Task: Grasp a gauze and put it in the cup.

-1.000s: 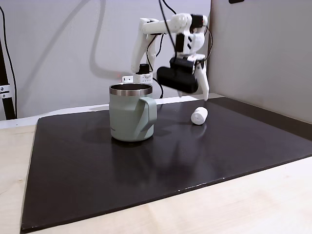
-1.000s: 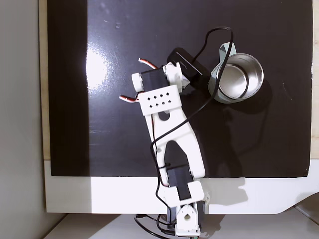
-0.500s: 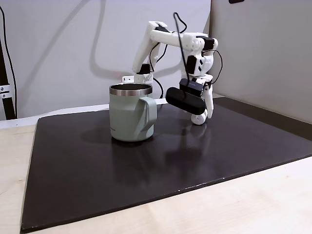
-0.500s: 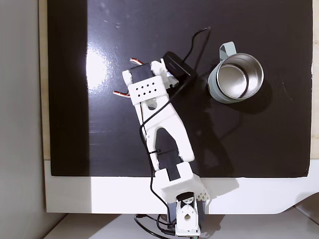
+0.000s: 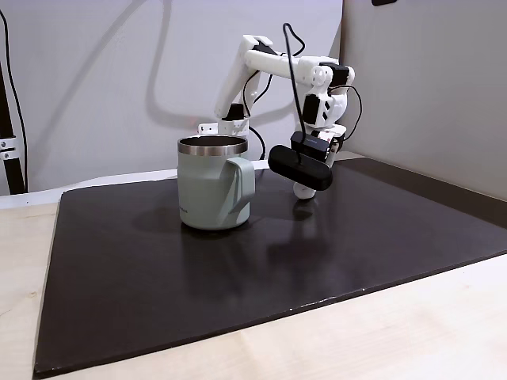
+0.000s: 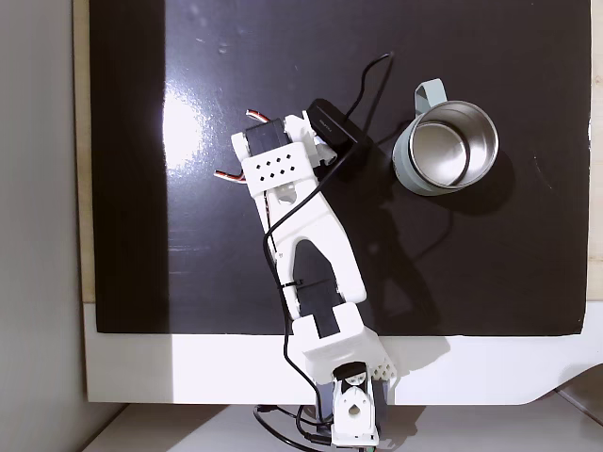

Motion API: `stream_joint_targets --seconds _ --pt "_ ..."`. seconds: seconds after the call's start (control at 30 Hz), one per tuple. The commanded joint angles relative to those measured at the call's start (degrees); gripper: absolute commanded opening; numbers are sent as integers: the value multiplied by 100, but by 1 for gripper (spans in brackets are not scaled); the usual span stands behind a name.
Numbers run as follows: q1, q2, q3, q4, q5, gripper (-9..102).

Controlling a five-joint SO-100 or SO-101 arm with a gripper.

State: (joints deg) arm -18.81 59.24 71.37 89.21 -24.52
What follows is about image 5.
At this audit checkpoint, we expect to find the black stand pole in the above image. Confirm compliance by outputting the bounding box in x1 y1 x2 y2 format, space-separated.
0 59 27 196

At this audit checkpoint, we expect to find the black cable on stand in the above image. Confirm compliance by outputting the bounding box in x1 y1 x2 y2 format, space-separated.
0 7 29 192

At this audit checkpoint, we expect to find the black power cable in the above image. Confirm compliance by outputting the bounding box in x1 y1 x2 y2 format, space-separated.
248 125 267 162

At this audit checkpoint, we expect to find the sage green steel mug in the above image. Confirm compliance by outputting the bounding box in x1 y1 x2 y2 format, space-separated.
177 135 256 231

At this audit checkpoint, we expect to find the black oval camera box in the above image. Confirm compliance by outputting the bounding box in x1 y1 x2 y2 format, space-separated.
268 131 334 192

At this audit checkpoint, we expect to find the black camera cable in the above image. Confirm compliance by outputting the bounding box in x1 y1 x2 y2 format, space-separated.
282 22 307 167

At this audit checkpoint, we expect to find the white stand bracket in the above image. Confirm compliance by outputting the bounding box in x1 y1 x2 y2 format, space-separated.
0 138 19 161

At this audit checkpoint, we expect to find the black table mat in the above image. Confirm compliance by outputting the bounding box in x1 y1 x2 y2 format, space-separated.
32 157 507 378

